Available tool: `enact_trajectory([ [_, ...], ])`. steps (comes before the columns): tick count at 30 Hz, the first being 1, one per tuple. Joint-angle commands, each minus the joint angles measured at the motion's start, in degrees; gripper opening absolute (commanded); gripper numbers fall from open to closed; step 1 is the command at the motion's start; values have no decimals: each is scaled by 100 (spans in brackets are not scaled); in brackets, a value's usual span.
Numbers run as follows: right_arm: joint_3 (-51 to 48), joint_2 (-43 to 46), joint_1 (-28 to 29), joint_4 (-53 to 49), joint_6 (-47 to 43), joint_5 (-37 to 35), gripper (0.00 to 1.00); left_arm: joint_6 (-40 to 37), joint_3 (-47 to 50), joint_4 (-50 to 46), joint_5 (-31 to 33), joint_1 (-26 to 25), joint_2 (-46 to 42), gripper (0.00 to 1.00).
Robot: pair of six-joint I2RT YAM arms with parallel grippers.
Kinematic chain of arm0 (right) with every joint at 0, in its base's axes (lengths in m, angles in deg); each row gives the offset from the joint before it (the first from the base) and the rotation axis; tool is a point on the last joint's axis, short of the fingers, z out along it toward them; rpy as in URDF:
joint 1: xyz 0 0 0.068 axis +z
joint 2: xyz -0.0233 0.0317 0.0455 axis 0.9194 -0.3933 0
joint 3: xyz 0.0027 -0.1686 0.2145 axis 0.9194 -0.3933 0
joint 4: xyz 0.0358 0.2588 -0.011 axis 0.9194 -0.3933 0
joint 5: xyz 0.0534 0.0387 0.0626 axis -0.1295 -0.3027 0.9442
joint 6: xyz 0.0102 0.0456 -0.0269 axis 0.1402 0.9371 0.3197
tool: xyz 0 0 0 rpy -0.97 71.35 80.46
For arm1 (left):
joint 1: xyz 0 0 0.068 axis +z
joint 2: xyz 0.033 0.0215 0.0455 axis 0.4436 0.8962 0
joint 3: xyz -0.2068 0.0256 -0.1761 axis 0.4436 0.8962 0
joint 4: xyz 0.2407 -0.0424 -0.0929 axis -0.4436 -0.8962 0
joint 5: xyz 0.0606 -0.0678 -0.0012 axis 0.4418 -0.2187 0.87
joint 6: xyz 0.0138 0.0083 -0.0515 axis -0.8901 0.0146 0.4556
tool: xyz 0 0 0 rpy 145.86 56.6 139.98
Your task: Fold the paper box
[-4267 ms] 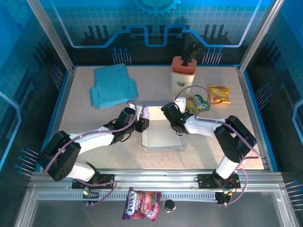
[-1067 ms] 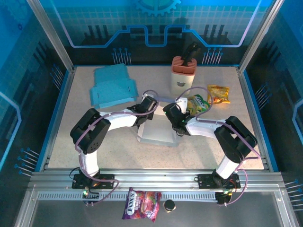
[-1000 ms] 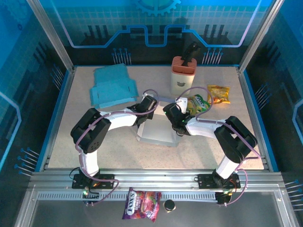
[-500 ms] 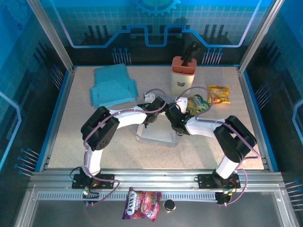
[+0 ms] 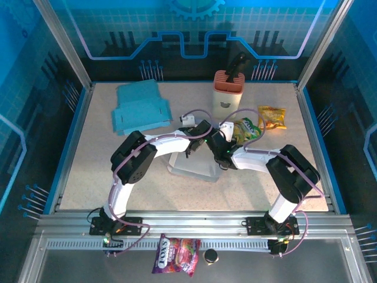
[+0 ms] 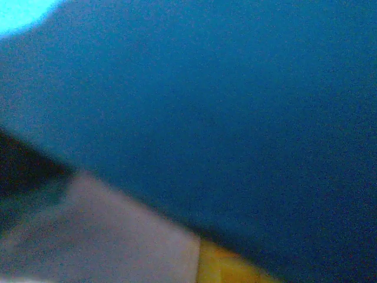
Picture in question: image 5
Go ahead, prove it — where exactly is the lavender paper box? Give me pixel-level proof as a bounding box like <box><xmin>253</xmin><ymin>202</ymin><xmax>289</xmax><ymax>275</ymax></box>
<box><xmin>166</xmin><ymin>149</ymin><xmax>221</xmax><ymax>183</ymax></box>

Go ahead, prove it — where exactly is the blue paper box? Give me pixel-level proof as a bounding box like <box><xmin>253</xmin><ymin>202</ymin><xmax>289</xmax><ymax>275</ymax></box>
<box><xmin>111</xmin><ymin>78</ymin><xmax>173</xmax><ymax>136</ymax></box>

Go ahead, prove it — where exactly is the green yellow candy bag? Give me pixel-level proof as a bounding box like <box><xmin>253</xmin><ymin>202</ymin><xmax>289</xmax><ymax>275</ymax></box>
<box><xmin>232</xmin><ymin>117</ymin><xmax>262</xmax><ymax>145</ymax></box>

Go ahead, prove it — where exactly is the cream knife block coral top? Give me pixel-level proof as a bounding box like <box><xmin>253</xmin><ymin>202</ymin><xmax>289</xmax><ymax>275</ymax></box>
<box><xmin>211</xmin><ymin>70</ymin><xmax>246</xmax><ymax>120</ymax></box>

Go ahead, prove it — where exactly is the orange yellow snack bag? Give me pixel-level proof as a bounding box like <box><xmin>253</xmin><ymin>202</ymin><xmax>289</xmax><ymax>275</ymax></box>
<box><xmin>257</xmin><ymin>105</ymin><xmax>287</xmax><ymax>130</ymax></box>

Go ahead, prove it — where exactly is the purple berries candy bag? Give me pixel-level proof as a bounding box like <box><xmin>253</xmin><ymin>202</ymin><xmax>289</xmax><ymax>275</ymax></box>
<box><xmin>151</xmin><ymin>233</ymin><xmax>201</xmax><ymax>278</ymax></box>

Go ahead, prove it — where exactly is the black round cap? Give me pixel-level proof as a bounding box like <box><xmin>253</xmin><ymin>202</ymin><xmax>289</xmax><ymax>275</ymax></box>
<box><xmin>203</xmin><ymin>248</ymin><xmax>219</xmax><ymax>266</ymax></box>

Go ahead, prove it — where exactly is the small controller board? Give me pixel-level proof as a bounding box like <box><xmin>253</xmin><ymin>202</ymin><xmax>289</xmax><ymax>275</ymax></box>
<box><xmin>102</xmin><ymin>234</ymin><xmax>124</xmax><ymax>256</ymax></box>
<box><xmin>267</xmin><ymin>237</ymin><xmax>291</xmax><ymax>256</ymax></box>

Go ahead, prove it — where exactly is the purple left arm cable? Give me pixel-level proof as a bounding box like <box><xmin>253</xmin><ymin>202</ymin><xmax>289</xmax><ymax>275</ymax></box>
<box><xmin>108</xmin><ymin>108</ymin><xmax>213</xmax><ymax>258</ymax></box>

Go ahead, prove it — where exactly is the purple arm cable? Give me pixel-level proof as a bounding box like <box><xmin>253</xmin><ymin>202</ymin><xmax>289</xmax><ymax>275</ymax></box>
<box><xmin>108</xmin><ymin>108</ymin><xmax>213</xmax><ymax>258</ymax></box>
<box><xmin>219</xmin><ymin>108</ymin><xmax>325</xmax><ymax>258</ymax></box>

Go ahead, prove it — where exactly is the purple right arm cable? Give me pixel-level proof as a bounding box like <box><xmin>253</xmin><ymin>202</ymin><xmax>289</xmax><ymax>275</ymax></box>
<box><xmin>219</xmin><ymin>108</ymin><xmax>325</xmax><ymax>258</ymax></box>

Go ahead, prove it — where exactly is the aluminium rail frame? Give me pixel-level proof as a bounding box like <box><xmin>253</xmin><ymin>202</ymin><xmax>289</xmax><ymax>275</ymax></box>
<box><xmin>35</xmin><ymin>210</ymin><xmax>356</xmax><ymax>239</ymax></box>

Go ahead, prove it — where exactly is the black knife handle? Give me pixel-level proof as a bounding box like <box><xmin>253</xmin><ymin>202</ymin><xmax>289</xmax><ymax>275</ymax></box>
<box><xmin>225</xmin><ymin>52</ymin><xmax>250</xmax><ymax>84</ymax></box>

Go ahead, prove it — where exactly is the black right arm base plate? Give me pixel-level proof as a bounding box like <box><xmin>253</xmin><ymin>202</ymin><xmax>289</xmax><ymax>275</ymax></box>
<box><xmin>245</xmin><ymin>216</ymin><xmax>300</xmax><ymax>236</ymax></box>

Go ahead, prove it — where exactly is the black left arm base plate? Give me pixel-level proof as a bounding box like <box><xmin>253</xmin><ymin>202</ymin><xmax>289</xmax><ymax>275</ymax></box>
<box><xmin>89</xmin><ymin>216</ymin><xmax>144</xmax><ymax>236</ymax></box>

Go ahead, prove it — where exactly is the aluminium corner post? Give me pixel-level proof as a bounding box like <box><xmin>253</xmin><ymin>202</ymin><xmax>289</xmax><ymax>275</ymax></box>
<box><xmin>32</xmin><ymin>0</ymin><xmax>95</xmax><ymax>91</ymax></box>
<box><xmin>296</xmin><ymin>0</ymin><xmax>354</xmax><ymax>91</ymax></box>

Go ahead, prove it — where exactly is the slotted metal cable duct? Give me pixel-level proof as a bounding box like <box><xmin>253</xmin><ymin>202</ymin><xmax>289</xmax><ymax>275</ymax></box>
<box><xmin>46</xmin><ymin>239</ymin><xmax>273</xmax><ymax>252</ymax></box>

